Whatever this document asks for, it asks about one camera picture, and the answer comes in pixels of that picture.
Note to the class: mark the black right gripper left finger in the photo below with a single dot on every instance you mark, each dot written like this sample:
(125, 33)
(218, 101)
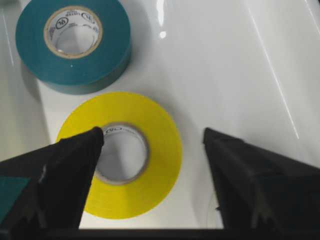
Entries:
(47, 188)

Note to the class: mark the yellow tape roll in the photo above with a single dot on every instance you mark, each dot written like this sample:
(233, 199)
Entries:
(118, 112)

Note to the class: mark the white plastic case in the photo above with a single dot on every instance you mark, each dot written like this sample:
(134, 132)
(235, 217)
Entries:
(247, 68)

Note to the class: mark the green tape roll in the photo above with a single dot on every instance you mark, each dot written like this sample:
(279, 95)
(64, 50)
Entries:
(74, 45)

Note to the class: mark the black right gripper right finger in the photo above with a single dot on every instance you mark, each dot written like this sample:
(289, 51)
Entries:
(260, 190)

